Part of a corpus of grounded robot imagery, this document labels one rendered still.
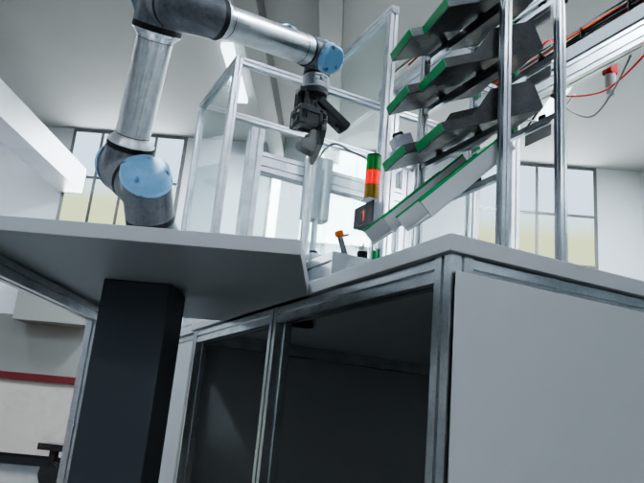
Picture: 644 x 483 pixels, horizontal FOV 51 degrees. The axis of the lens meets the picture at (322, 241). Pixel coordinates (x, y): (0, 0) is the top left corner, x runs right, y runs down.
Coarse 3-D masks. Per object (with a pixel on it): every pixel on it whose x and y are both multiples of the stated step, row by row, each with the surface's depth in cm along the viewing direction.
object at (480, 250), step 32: (384, 256) 125; (416, 256) 115; (480, 256) 109; (512, 256) 112; (544, 256) 116; (320, 288) 147; (608, 288) 122; (640, 288) 125; (320, 320) 188; (352, 320) 183; (384, 320) 178; (416, 320) 173; (352, 352) 255; (384, 352) 246; (416, 352) 237
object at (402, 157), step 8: (456, 112) 167; (448, 120) 166; (408, 144) 161; (456, 144) 168; (480, 144) 178; (400, 152) 162; (408, 152) 160; (416, 152) 162; (424, 152) 165; (432, 152) 168; (392, 160) 167; (400, 160) 164; (408, 160) 168; (416, 160) 171; (424, 160) 174; (384, 168) 171; (392, 168) 170; (400, 168) 173
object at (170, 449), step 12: (180, 336) 257; (192, 336) 246; (180, 348) 253; (180, 360) 250; (180, 372) 246; (180, 384) 243; (180, 396) 240; (180, 408) 237; (168, 420) 249; (180, 420) 234; (168, 432) 245; (168, 444) 242; (168, 456) 239; (168, 468) 236; (168, 480) 233
